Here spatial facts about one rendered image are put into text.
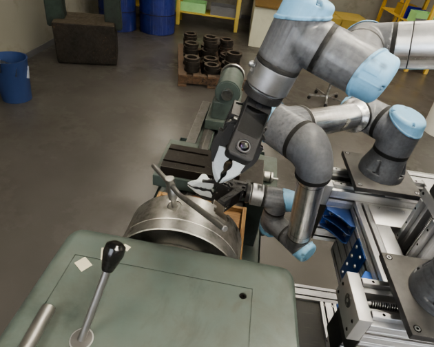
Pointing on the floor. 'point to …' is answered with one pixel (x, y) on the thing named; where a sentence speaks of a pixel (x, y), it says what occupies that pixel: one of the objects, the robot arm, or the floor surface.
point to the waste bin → (11, 76)
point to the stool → (325, 95)
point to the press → (85, 33)
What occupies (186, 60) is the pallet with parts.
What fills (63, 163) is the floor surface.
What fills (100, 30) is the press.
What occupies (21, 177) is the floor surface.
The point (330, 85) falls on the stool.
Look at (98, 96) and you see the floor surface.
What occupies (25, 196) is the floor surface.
